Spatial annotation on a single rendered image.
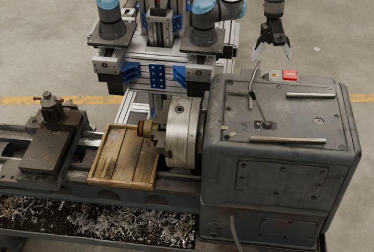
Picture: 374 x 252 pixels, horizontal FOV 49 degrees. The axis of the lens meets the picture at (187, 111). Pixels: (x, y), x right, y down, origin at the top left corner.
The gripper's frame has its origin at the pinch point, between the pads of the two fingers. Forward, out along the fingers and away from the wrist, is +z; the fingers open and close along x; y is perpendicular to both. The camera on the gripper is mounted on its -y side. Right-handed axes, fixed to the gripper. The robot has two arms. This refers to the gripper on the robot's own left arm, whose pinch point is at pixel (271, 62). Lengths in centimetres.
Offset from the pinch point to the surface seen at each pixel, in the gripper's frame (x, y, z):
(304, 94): -14.3, -2.0, 14.7
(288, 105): -6.9, -5.7, 17.3
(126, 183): 63, -8, 52
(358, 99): -116, 150, 116
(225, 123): 20.0, -13.8, 18.3
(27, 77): 177, 196, 98
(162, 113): 45, 5, 24
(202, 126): 28.5, -5.7, 24.5
